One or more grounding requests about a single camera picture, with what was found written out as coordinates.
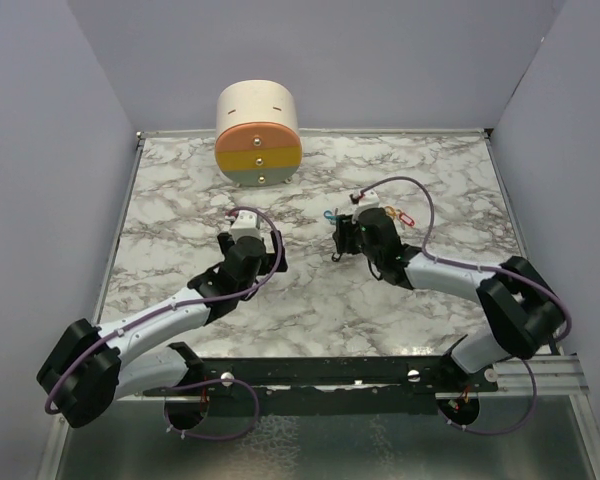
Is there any light blue S carabiner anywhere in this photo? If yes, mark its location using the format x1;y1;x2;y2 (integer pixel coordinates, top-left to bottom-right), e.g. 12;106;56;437
323;210;336;225

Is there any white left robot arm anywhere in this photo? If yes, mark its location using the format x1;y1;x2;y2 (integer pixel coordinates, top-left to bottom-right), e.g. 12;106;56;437
36;230;287;428

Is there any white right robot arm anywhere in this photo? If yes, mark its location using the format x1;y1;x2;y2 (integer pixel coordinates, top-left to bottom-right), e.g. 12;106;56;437
332;208;567;391

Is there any round three-drawer mini cabinet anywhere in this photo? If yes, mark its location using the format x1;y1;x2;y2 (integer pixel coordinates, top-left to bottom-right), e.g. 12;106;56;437
214;79;303;187

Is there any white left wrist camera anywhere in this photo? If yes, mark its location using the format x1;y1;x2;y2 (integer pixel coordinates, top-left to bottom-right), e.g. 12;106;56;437
227;211;262;242

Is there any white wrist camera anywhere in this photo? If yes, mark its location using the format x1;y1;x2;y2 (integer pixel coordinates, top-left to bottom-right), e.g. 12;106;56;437
227;211;262;242
350;189;380;215

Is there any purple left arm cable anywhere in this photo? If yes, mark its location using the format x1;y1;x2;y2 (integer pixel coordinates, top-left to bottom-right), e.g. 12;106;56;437
46;206;286;441

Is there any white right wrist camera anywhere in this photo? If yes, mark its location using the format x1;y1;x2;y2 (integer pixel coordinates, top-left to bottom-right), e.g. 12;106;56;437
350;189;380;215

